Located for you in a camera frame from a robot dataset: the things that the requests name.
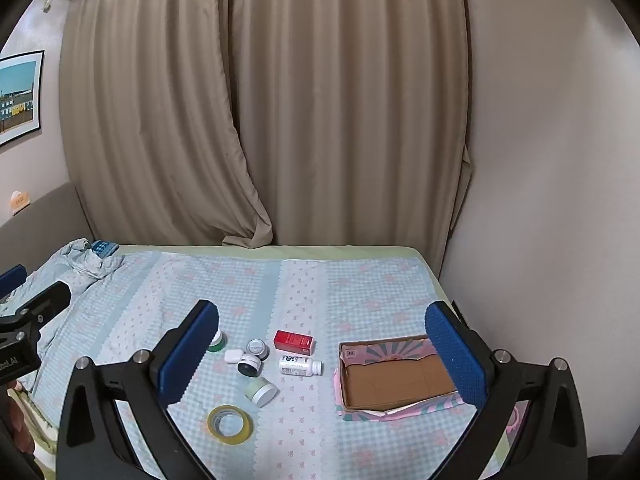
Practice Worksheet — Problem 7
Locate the yellow tape roll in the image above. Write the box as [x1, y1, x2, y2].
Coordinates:
[206, 405, 253, 445]

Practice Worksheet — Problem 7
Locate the white earbuds case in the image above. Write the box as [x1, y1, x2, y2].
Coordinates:
[224, 349, 244, 364]

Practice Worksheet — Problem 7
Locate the white black cream jar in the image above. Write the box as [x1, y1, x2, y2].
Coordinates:
[236, 353, 262, 378]

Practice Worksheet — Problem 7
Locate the pink cardboard box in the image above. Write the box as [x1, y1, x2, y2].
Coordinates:
[333, 335, 463, 422]

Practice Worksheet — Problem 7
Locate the silver lid dark jar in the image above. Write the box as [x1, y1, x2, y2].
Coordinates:
[246, 338, 270, 361]

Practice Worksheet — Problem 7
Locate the white pill bottle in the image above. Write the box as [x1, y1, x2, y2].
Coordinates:
[279, 354, 323, 377]

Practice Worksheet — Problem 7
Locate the red carton box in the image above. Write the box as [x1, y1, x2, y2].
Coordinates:
[273, 330, 314, 356]

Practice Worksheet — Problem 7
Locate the person left hand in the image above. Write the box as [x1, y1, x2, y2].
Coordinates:
[8, 396, 35, 455]

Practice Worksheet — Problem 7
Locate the blue patterned small box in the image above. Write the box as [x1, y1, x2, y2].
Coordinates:
[91, 240, 119, 259]

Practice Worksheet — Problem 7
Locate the blue checkered bed sheet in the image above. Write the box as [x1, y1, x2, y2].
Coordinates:
[1, 238, 475, 479]

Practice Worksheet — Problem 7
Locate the beige curtain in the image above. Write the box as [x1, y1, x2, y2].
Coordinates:
[60, 0, 471, 270]

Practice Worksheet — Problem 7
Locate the orange wall tag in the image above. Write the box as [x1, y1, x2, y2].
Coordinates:
[10, 191, 30, 214]

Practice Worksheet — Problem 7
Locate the framed wall picture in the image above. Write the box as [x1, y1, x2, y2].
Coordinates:
[0, 50, 44, 145]

